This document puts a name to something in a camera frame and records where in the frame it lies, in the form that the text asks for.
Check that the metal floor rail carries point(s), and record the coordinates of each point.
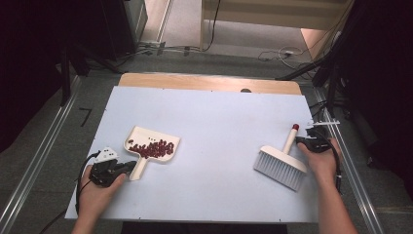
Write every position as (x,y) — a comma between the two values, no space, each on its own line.
(354,182)
(39,156)

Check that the black tripod stand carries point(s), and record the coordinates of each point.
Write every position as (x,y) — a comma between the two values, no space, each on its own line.
(331,87)

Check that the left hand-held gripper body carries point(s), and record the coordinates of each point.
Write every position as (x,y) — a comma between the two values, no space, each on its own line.
(104,172)

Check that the scatter of red beans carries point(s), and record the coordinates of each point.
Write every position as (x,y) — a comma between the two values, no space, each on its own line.
(154,149)

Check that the white board sheet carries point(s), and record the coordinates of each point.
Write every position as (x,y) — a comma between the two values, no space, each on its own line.
(211,107)

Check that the person's left hand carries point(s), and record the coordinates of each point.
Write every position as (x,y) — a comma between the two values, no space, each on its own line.
(94,198)

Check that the beige shelf unit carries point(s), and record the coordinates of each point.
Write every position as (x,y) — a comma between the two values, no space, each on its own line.
(269,13)

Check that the person's right hand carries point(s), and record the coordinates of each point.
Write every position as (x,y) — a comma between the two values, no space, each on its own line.
(326,165)

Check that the dark cabinet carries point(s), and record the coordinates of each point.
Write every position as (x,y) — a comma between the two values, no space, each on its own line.
(117,26)

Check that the cream plastic dustpan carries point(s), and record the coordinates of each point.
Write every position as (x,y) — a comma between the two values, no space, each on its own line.
(142,136)

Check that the white brush with red cap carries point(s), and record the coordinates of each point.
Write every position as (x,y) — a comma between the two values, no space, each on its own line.
(279,162)

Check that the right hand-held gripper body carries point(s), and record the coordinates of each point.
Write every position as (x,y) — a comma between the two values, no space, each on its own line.
(319,141)

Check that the black curtain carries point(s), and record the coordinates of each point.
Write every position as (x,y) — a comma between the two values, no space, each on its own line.
(383,81)
(26,65)

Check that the black metal stand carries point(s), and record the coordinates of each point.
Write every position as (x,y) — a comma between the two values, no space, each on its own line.
(66,81)

